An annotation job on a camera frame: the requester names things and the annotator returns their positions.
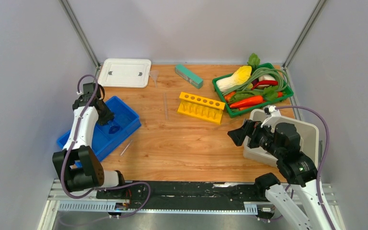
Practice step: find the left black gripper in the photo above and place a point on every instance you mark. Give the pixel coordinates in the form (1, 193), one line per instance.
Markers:
(109, 116)

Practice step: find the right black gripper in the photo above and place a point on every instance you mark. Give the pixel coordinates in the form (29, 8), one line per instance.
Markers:
(237, 135)

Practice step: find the tube with blue cap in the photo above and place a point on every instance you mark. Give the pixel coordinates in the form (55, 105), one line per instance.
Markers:
(113, 129)

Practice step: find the clear test tube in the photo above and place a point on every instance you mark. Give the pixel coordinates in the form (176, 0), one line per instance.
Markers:
(126, 147)

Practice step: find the clear glass funnel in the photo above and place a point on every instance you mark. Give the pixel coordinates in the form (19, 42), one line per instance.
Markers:
(154, 76)

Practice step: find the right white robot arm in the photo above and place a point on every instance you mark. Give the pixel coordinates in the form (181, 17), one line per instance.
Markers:
(300, 172)

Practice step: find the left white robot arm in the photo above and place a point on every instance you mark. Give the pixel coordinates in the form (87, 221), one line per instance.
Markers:
(77, 166)

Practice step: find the green vegetable tray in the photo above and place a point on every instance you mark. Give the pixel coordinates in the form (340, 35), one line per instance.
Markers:
(270, 94)

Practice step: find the blue plastic bin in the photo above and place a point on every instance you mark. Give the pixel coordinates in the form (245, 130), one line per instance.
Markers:
(120, 127)

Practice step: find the orange carrot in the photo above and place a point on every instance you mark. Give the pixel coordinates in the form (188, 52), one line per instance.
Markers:
(251, 101)

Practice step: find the white tray lid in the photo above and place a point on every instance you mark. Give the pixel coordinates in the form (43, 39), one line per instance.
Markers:
(125, 73)

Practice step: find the red chili pepper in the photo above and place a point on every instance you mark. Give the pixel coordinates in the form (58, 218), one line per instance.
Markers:
(264, 83)

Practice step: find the napa cabbage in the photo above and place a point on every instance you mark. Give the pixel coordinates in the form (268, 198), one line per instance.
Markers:
(240, 76)

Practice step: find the yellow test tube rack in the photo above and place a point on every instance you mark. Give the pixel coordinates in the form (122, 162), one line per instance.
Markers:
(201, 108)

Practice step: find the green long beans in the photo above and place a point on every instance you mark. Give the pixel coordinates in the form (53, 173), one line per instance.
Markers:
(278, 75)

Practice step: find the beige plastic tub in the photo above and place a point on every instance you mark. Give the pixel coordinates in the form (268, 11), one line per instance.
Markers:
(309, 142)

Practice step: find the green leafy vegetable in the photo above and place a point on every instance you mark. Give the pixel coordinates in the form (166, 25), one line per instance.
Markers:
(253, 61)

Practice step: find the teal rectangular box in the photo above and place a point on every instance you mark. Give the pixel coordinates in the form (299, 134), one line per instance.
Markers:
(189, 76)

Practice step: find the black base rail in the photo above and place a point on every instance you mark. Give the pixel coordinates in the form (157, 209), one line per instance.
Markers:
(191, 196)

